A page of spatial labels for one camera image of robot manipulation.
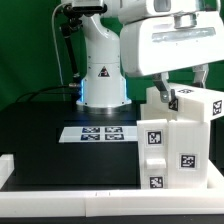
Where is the small white box part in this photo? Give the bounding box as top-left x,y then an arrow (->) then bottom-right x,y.
147,83 -> 224,122

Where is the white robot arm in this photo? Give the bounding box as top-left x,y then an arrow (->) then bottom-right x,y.
61,0 -> 224,111

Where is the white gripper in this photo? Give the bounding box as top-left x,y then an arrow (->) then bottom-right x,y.
120,11 -> 224,102

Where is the small white door part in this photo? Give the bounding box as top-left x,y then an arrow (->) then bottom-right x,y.
137,119 -> 168,189

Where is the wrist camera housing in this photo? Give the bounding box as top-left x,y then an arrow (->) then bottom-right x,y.
118,0 -> 201,24

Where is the white cable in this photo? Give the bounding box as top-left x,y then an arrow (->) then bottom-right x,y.
51,1 -> 73,101

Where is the black cable on table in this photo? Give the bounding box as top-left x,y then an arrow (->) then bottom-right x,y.
15,84 -> 83,104

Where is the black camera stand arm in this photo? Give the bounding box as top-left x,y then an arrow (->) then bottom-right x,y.
60,5 -> 82,83

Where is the white marker base plate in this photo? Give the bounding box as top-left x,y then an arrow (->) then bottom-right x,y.
59,126 -> 137,143

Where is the white cabinet body box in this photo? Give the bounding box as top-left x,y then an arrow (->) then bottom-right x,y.
140,105 -> 210,189

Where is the white U-shaped frame fence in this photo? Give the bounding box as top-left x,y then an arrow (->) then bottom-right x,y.
0,154 -> 224,218

